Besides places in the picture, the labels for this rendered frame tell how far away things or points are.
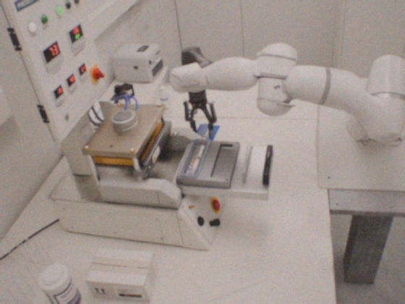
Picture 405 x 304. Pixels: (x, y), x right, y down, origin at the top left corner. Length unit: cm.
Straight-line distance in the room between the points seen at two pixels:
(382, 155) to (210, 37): 251
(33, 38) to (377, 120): 94
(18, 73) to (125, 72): 120
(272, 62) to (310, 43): 254
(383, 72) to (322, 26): 247
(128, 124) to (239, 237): 51
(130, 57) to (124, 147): 111
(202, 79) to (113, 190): 45
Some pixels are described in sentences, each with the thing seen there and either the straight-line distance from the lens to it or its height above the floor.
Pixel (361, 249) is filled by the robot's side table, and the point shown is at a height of 29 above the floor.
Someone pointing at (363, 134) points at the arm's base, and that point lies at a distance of 142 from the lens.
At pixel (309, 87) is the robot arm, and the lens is 107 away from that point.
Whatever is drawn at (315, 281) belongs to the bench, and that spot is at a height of 75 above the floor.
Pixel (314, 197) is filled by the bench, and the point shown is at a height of 75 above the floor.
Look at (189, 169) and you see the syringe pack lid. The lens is 116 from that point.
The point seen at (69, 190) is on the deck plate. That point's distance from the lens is 134.
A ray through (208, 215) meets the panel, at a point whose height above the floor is 81.
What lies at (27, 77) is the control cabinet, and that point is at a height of 136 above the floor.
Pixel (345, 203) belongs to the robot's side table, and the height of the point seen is 75.
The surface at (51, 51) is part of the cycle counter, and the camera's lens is 112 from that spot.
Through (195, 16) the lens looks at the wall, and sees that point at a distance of 366.
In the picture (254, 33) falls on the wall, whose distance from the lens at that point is 364.
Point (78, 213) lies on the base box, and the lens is 134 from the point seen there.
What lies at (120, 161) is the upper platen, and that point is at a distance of 119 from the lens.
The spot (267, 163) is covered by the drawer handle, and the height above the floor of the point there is 101.
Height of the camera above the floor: 174
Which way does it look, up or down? 36 degrees down
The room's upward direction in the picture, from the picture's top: 7 degrees counter-clockwise
